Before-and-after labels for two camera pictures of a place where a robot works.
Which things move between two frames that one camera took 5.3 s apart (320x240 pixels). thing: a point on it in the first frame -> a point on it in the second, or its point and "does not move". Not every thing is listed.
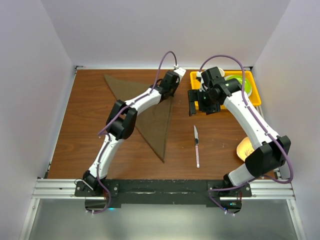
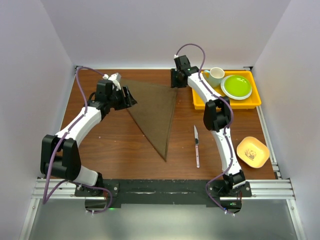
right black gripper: x=195 y=95 -> x=173 y=82
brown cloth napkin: x=152 y=123 does not move
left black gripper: x=176 y=86 -> x=127 y=101
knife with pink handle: x=197 y=146 does not move
